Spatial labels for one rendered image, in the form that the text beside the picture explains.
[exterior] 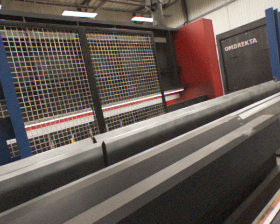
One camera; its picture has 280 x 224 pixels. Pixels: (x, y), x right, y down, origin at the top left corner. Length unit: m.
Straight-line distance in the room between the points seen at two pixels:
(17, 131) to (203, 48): 2.70
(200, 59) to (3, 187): 2.77
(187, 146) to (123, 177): 0.07
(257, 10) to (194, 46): 6.45
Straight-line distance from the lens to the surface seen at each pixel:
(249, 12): 9.31
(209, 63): 2.82
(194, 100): 2.56
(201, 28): 2.90
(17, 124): 0.28
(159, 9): 2.99
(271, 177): 0.27
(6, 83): 0.28
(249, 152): 0.21
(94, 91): 1.31
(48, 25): 1.30
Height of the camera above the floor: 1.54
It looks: 6 degrees down
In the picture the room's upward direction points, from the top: 11 degrees counter-clockwise
